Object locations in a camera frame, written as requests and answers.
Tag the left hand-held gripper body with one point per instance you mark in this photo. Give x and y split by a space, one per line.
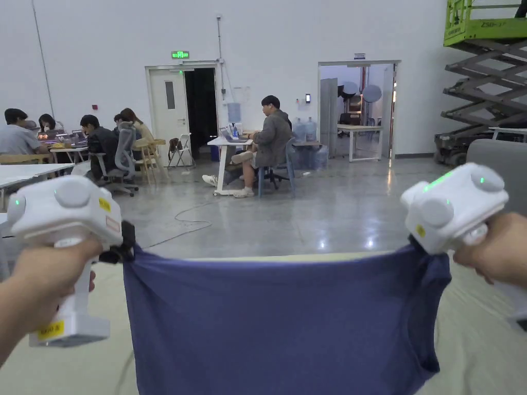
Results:
61 214

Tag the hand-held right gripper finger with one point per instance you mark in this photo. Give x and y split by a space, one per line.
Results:
416 242

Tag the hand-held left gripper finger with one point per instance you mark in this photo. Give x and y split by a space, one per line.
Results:
117 256

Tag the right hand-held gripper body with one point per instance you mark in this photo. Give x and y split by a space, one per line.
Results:
448 205

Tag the dark blue shirt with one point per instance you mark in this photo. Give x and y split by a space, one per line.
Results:
271 321

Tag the person's right hand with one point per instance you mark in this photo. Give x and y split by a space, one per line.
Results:
498 247

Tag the person's left hand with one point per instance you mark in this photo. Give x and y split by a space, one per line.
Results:
37 279

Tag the grey padded headboard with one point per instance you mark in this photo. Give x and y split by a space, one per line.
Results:
510 164

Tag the group of people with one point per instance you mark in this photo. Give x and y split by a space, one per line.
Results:
99 144

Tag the blue water jug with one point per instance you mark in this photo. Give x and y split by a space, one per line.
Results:
311 129
322 158
299 129

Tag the green scissor lift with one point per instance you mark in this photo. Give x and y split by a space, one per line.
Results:
486 82

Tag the bed with beige sheet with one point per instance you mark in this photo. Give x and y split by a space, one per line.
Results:
481 354

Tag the white door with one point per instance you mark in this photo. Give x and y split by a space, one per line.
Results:
169 119

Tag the white desk with laptop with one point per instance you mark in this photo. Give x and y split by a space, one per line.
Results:
224 142

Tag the green exit sign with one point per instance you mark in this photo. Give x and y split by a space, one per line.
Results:
180 54

